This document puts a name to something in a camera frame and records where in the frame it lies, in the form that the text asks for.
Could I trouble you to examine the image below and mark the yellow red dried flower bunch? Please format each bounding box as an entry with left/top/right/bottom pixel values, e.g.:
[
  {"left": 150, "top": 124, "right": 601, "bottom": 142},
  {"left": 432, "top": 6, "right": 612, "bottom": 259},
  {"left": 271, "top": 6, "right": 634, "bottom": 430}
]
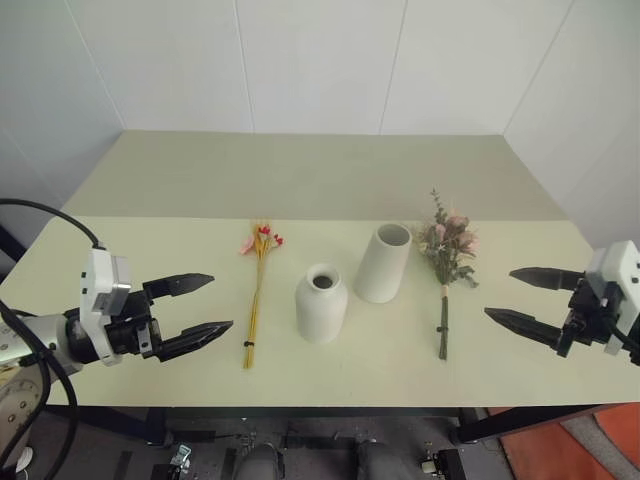
[{"left": 238, "top": 217, "right": 287, "bottom": 371}]

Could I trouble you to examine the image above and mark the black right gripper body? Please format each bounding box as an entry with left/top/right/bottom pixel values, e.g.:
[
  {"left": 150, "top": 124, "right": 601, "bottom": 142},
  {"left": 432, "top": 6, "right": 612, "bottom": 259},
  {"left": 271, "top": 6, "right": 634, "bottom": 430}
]
[{"left": 556, "top": 276, "right": 626, "bottom": 358}]

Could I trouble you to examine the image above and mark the white tapered ceramic vase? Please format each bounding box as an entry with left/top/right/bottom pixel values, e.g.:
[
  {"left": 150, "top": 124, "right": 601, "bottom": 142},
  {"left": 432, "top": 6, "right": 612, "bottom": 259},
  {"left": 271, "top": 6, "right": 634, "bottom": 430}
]
[{"left": 353, "top": 222, "right": 414, "bottom": 305}]

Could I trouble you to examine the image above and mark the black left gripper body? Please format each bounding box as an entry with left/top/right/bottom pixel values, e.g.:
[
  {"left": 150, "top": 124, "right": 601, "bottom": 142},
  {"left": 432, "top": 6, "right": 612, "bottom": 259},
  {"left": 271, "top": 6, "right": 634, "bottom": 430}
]
[{"left": 103, "top": 287, "right": 164, "bottom": 361}]

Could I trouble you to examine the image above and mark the black metal table frame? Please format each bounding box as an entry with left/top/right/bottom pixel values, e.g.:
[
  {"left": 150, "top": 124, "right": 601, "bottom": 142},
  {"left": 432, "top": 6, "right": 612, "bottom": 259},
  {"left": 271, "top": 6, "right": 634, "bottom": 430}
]
[{"left": 69, "top": 403, "right": 619, "bottom": 447}]

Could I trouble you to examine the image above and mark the orange floor mat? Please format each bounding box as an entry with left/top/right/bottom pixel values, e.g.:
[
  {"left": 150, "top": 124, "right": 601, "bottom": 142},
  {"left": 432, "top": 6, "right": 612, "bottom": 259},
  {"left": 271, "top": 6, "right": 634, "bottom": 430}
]
[{"left": 487, "top": 399, "right": 640, "bottom": 480}]

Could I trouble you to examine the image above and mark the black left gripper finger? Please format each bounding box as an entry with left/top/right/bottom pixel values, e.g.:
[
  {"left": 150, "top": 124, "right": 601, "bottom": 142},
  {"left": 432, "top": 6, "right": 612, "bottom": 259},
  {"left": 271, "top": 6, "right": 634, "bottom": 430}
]
[
  {"left": 159, "top": 320, "right": 235, "bottom": 363},
  {"left": 141, "top": 272, "right": 217, "bottom": 302}
]

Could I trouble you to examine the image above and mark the dark grey rounded shape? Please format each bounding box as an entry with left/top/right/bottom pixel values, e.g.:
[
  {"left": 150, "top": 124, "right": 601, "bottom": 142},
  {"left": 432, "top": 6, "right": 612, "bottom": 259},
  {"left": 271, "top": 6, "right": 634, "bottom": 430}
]
[
  {"left": 353, "top": 438, "right": 402, "bottom": 480},
  {"left": 233, "top": 441, "right": 282, "bottom": 480}
]

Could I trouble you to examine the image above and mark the white bottle-shaped ceramic vase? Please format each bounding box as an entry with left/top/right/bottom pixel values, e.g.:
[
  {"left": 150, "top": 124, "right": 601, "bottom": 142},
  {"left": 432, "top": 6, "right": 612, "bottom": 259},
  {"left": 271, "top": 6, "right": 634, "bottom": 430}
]
[{"left": 294, "top": 262, "right": 349, "bottom": 345}]

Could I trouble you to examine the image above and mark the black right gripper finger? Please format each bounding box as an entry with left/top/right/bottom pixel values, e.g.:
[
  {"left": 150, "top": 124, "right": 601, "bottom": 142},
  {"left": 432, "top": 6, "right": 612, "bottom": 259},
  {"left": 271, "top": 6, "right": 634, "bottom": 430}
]
[
  {"left": 508, "top": 266, "right": 587, "bottom": 293},
  {"left": 483, "top": 306, "right": 566, "bottom": 352}
]

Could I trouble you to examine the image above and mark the pink green flower bouquet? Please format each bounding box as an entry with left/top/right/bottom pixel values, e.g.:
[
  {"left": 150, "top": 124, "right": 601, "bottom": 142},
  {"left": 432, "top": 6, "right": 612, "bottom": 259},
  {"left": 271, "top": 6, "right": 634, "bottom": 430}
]
[{"left": 413, "top": 187, "right": 482, "bottom": 362}]

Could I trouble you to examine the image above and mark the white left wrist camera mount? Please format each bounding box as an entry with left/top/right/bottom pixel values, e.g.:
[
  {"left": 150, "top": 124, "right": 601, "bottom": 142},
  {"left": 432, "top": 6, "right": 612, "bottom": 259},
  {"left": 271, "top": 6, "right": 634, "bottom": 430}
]
[{"left": 77, "top": 247, "right": 133, "bottom": 368}]

